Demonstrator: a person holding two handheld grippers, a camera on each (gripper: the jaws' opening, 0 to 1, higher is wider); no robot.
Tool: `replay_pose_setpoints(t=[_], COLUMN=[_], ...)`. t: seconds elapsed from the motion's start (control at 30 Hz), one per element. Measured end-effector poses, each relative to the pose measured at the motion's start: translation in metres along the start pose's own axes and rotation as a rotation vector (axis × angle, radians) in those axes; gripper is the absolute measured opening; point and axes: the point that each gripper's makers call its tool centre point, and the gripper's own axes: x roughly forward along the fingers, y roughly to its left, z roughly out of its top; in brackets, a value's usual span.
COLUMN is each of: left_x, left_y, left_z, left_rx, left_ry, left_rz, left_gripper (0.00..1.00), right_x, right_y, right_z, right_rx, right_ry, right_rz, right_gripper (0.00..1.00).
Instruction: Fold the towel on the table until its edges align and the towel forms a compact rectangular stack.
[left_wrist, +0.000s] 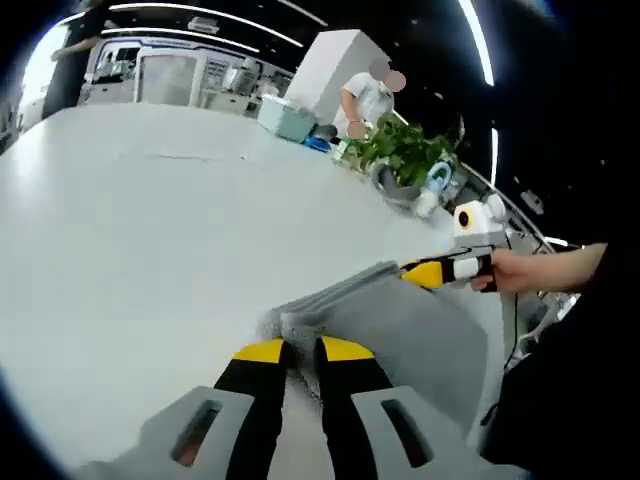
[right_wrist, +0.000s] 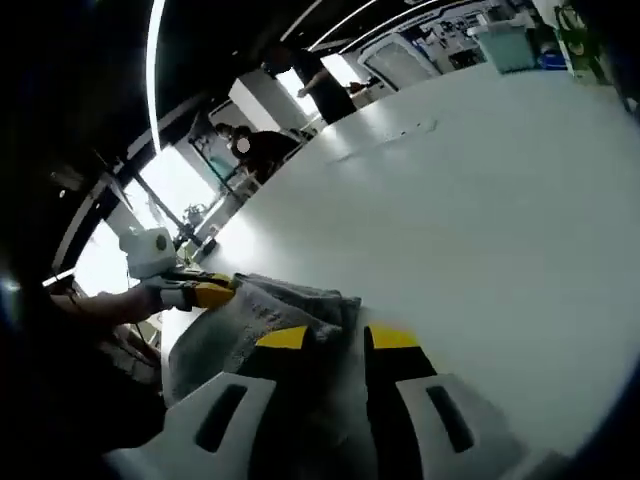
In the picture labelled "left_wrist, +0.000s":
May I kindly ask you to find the grey plant pot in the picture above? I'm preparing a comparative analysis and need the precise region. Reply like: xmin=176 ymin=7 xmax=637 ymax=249
xmin=372 ymin=162 xmax=426 ymax=211

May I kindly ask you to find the white table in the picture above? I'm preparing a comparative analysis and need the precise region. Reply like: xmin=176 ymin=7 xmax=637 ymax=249
xmin=0 ymin=102 xmax=516 ymax=471

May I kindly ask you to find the white square pillar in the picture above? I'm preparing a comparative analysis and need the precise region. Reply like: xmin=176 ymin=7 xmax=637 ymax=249
xmin=287 ymin=28 xmax=381 ymax=131

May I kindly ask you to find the white mesh office chair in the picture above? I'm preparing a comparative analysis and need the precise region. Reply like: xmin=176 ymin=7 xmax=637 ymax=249
xmin=137 ymin=49 xmax=206 ymax=107

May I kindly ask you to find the white green packet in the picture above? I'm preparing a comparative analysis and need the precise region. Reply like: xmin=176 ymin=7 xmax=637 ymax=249
xmin=332 ymin=139 xmax=362 ymax=165

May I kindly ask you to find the person's black shirt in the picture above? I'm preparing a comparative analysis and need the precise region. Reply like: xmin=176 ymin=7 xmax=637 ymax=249
xmin=479 ymin=244 xmax=640 ymax=471

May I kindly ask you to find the white display shelving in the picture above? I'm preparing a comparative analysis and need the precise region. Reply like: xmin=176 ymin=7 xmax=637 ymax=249
xmin=84 ymin=39 xmax=296 ymax=119

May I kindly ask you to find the person's right hand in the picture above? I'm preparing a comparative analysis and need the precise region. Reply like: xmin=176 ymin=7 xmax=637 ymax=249
xmin=469 ymin=248 xmax=534 ymax=294

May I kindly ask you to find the grey towel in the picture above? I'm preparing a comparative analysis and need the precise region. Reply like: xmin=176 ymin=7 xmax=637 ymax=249
xmin=257 ymin=260 xmax=504 ymax=480

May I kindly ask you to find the teal storage box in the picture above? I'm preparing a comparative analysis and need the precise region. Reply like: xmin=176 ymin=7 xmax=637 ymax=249
xmin=257 ymin=94 xmax=319 ymax=144

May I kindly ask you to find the black cable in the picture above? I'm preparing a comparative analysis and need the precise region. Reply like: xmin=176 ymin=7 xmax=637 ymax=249
xmin=502 ymin=234 xmax=522 ymax=374

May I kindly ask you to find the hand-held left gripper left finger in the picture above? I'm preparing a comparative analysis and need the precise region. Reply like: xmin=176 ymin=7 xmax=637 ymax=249
xmin=74 ymin=338 xmax=290 ymax=480

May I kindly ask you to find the green potted plant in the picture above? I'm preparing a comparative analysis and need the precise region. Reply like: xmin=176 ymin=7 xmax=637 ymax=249
xmin=359 ymin=113 xmax=459 ymax=186

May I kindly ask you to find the blue white spray bottle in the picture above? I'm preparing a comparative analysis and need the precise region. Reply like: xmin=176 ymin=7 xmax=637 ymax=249
xmin=417 ymin=160 xmax=456 ymax=219

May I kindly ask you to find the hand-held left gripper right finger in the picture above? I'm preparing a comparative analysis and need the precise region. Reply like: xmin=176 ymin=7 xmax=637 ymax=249
xmin=315 ymin=336 xmax=521 ymax=480

